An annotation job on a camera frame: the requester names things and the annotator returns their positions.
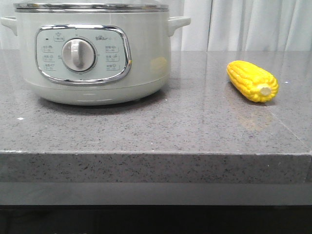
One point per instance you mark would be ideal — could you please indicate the yellow corn cob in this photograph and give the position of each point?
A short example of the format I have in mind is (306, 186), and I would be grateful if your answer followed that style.
(252, 81)

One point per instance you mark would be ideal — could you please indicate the glass pot lid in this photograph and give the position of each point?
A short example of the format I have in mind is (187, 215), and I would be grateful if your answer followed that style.
(90, 6)

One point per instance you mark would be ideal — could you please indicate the pale green electric pot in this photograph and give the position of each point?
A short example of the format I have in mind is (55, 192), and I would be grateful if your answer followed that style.
(94, 56)

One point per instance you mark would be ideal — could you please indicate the white curtain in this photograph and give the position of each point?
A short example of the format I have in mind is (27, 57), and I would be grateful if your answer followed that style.
(242, 25)

